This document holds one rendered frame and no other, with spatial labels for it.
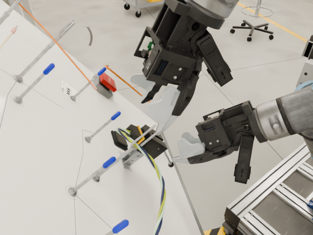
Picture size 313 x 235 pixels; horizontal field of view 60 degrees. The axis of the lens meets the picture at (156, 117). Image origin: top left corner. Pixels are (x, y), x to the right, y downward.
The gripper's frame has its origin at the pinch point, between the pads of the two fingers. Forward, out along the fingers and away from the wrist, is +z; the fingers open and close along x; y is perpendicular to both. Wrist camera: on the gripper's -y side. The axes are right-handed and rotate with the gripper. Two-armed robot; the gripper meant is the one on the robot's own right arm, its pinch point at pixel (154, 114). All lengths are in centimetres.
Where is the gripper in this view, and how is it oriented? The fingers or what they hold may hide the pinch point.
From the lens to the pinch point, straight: 49.8
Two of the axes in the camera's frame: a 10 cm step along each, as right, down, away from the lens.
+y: -8.4, -1.2, -5.3
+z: -4.4, 7.3, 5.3
